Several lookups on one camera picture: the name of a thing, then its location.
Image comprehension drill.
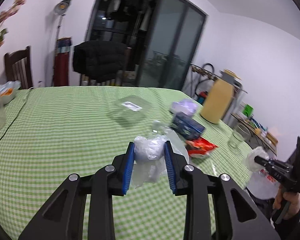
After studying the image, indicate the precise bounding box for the white tissue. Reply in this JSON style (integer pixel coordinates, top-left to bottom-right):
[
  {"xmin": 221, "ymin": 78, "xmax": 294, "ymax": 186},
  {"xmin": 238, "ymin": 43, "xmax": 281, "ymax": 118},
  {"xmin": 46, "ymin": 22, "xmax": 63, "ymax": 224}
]
[{"xmin": 243, "ymin": 146, "xmax": 269, "ymax": 172}]

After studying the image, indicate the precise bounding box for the clear plastic bag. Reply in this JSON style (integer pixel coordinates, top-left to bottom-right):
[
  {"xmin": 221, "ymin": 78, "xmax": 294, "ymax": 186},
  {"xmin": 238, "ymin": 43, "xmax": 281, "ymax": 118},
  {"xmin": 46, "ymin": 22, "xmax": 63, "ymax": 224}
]
[{"xmin": 132, "ymin": 126, "xmax": 189, "ymax": 188}]

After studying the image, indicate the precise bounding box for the clear plastic clamshell box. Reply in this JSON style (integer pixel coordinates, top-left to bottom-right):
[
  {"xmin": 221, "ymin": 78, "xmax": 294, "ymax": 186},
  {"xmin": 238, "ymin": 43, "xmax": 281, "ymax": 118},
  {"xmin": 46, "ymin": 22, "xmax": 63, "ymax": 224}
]
[{"xmin": 109, "ymin": 95, "xmax": 152, "ymax": 128}]

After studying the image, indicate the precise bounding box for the metal side rack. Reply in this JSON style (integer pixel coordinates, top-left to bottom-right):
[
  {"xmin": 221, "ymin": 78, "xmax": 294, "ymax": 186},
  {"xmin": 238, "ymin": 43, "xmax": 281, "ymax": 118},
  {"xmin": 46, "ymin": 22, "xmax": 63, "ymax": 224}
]
[{"xmin": 185, "ymin": 63, "xmax": 277, "ymax": 155}]

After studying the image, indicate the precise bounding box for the clear drinking glass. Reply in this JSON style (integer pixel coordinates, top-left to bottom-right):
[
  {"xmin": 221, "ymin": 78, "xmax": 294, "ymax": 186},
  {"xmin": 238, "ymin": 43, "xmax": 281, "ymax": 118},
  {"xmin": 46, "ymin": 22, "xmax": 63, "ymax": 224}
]
[{"xmin": 228, "ymin": 123, "xmax": 250, "ymax": 148}]

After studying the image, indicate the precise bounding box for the orange red snack bag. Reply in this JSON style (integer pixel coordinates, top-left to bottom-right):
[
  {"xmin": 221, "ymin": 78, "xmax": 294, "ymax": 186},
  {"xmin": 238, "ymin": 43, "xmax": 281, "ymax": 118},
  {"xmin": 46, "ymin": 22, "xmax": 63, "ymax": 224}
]
[{"xmin": 185, "ymin": 137, "xmax": 218, "ymax": 159}]

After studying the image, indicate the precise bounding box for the blue carton box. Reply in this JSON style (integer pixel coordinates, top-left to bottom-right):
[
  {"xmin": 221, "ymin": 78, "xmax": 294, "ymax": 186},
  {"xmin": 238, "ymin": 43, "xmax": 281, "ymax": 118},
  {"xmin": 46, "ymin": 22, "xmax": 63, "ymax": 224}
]
[{"xmin": 171, "ymin": 112, "xmax": 205, "ymax": 140}]

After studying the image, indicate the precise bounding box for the yellow thermos jug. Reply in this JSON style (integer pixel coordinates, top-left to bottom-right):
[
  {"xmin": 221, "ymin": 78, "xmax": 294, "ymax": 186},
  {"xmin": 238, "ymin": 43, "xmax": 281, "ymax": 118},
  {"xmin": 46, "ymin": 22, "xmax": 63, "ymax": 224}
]
[{"xmin": 200, "ymin": 69, "xmax": 240, "ymax": 124}]

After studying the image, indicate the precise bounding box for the purple tissue pack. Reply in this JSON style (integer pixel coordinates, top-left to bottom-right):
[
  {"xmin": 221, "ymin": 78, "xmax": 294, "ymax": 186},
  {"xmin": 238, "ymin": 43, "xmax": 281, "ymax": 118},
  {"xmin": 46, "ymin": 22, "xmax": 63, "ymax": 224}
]
[{"xmin": 170, "ymin": 99, "xmax": 198, "ymax": 117}]

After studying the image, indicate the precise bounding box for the red blue fabric bag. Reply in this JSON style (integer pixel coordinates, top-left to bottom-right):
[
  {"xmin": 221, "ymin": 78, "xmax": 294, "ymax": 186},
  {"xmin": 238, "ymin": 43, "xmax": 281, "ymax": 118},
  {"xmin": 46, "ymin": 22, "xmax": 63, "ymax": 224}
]
[{"xmin": 52, "ymin": 37, "xmax": 72, "ymax": 87}]

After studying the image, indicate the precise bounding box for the dark wooden chair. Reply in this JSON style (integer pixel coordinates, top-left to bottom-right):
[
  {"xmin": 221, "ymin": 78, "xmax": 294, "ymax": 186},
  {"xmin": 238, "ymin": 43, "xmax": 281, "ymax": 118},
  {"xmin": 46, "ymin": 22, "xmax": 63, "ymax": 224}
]
[{"xmin": 4, "ymin": 46, "xmax": 33, "ymax": 89}]

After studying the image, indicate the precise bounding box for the dark sliding glass door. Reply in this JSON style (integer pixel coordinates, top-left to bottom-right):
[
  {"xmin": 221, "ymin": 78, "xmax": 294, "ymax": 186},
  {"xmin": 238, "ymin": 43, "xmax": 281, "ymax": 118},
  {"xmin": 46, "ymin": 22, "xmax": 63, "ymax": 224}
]
[{"xmin": 85, "ymin": 0, "xmax": 207, "ymax": 90}]

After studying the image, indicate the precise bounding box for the studio lamp on stand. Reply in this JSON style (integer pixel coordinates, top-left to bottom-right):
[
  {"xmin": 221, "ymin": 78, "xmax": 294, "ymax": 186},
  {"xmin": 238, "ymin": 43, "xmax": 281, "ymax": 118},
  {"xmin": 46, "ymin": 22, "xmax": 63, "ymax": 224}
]
[{"xmin": 51, "ymin": 0, "xmax": 72, "ymax": 86}]

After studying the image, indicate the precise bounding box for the black cable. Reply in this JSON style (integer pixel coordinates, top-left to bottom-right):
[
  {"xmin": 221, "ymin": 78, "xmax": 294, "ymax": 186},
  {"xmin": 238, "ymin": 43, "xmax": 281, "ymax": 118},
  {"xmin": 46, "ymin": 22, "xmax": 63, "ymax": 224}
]
[{"xmin": 0, "ymin": 87, "xmax": 35, "ymax": 156}]

